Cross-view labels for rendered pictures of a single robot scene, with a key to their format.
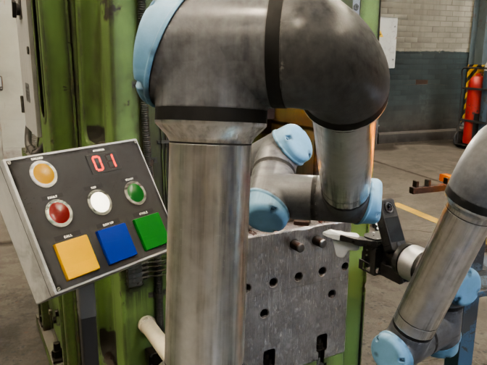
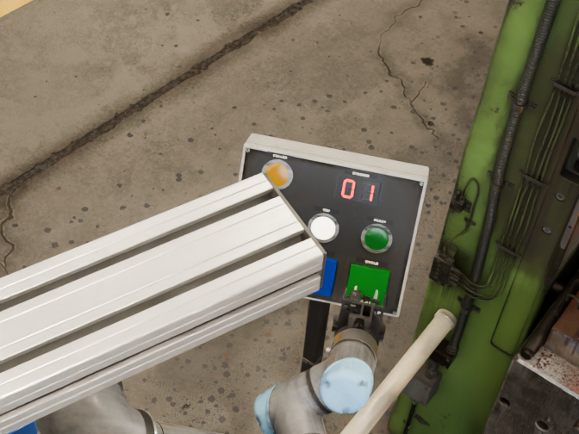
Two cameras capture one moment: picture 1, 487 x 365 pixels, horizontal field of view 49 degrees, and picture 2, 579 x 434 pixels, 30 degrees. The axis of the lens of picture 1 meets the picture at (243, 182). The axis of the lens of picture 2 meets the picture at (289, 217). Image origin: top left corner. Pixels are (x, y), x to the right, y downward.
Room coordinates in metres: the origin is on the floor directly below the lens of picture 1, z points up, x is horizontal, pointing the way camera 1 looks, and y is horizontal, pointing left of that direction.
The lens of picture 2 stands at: (0.44, -0.76, 2.64)
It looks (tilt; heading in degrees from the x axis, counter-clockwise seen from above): 51 degrees down; 61
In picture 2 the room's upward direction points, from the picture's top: 5 degrees clockwise
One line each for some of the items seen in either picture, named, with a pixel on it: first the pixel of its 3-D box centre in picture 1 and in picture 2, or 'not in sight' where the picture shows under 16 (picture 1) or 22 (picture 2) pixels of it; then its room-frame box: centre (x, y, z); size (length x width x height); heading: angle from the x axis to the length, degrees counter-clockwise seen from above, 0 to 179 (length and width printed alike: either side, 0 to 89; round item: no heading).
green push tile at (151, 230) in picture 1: (151, 232); (367, 284); (1.15, 0.21, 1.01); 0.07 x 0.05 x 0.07; 143
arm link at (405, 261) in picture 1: (417, 263); not in sight; (1.04, -0.36, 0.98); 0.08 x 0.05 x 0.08; 118
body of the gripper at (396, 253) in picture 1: (388, 255); not in sight; (1.11, -0.32, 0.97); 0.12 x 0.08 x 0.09; 28
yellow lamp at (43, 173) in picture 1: (43, 174); (277, 174); (1.05, 0.40, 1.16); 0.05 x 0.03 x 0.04; 118
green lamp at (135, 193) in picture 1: (135, 193); (376, 238); (1.18, 0.25, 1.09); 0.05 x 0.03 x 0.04; 118
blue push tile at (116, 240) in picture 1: (116, 243); (314, 274); (1.07, 0.27, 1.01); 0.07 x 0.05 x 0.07; 143
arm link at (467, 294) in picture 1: (446, 279); not in sight; (0.96, -0.39, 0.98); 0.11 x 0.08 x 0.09; 28
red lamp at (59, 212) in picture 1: (59, 213); not in sight; (1.02, 0.37, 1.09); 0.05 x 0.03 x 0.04; 118
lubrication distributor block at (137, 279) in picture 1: (136, 271); (445, 269); (1.42, 0.30, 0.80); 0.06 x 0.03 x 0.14; 118
